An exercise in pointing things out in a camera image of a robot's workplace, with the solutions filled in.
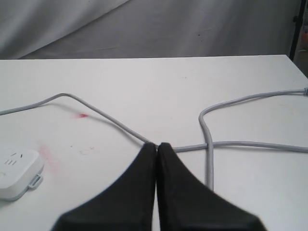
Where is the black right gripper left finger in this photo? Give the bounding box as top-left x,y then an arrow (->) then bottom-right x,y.
52,143 -> 156,231

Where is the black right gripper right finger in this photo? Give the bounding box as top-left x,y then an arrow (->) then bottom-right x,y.
156,143 -> 266,231

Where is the white five-outlet power strip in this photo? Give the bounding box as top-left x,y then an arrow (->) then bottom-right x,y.
0,147 -> 44,201

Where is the grey backdrop cloth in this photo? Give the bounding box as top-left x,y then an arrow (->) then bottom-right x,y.
0,0 -> 300,59

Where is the black tripod stand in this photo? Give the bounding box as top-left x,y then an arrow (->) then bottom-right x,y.
289,0 -> 307,61

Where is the grey power cable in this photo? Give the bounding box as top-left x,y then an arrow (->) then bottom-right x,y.
0,87 -> 308,191

